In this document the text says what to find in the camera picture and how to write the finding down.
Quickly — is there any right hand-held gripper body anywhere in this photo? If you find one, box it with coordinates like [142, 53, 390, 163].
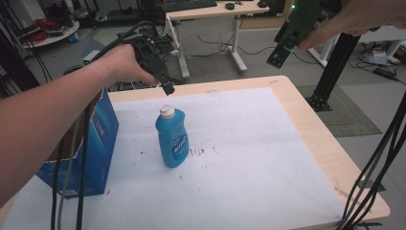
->
[266, 0, 327, 70]

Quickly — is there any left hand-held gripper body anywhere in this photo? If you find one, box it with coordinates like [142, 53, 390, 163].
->
[117, 25, 175, 84]

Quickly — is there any blue bottle with white cap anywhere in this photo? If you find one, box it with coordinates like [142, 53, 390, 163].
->
[154, 103, 191, 169]

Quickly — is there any person's left hand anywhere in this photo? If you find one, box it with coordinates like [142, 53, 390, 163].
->
[92, 43, 158, 88]

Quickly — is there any person's right hand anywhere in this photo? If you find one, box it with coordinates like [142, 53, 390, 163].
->
[296, 0, 406, 52]

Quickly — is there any black metal stand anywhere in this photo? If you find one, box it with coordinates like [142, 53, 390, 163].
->
[305, 32, 362, 113]

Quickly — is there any black keyboard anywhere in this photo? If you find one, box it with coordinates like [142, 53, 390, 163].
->
[160, 0, 218, 13]

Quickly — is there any white-legged wooden desk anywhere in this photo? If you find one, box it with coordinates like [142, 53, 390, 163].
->
[163, 0, 271, 81]

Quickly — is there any blue cardboard box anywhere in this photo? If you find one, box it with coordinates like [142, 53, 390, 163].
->
[35, 88, 120, 199]

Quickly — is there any white plastic bag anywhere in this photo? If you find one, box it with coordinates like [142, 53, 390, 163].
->
[359, 47, 400, 66]

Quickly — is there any grey floor mat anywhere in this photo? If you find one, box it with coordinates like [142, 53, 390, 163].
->
[296, 83, 383, 139]

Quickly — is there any round white table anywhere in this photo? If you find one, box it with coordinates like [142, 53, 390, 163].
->
[18, 18, 80, 50]

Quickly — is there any black power adapter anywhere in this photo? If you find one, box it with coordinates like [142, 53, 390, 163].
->
[372, 66, 398, 81]

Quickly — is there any light wooden table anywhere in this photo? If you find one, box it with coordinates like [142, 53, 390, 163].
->
[0, 75, 392, 230]

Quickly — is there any white table mat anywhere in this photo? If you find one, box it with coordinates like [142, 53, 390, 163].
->
[0, 86, 347, 230]

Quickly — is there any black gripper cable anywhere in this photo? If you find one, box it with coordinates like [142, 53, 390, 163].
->
[90, 20, 160, 62]

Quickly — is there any red coiled cable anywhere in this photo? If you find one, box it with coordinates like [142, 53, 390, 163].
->
[19, 17, 61, 45]

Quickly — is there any grey cable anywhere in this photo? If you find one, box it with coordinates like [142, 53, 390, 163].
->
[56, 116, 80, 230]

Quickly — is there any bundle of black cables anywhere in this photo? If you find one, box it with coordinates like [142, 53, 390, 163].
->
[335, 90, 406, 230]

